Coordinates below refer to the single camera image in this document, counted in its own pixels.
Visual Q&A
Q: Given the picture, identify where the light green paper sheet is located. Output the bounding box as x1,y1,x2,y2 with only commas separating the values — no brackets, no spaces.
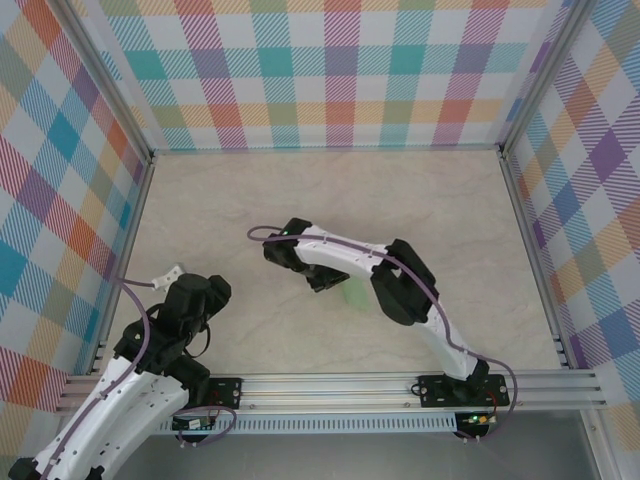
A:
342,279,372,311

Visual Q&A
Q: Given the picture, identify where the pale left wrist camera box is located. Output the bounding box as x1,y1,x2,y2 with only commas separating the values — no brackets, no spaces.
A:
151,263,187,292

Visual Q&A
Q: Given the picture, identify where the thin black left gripper cable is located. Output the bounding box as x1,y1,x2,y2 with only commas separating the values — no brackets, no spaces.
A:
182,322,211,359

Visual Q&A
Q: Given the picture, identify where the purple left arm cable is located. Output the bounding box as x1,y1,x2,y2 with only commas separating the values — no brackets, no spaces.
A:
42,276,237,479

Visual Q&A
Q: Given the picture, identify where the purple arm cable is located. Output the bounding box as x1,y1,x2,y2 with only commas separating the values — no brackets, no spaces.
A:
247,225,519,444
42,276,237,479

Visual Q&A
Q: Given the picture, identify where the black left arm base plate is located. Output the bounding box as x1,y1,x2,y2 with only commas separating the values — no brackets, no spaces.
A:
202,378,245,411

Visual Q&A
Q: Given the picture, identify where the aluminium frame rail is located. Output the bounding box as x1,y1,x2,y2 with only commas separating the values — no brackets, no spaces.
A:
149,144,506,157
88,157,156,376
499,152,574,371

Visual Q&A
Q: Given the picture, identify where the wide aluminium mounting rail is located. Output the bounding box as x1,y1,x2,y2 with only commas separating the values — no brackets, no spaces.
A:
54,369,609,414

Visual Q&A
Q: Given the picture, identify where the slotted grey cable tray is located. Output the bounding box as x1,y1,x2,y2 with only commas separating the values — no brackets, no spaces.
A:
149,412,459,435

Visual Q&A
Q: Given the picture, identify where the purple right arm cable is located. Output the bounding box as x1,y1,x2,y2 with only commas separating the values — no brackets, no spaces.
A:
247,225,519,444

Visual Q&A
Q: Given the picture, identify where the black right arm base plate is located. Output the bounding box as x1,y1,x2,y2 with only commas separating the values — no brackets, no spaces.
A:
418,373,511,409

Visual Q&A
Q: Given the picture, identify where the aluminium frame post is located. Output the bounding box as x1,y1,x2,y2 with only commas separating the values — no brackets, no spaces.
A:
579,409,616,480
49,0,155,164
499,0,596,156

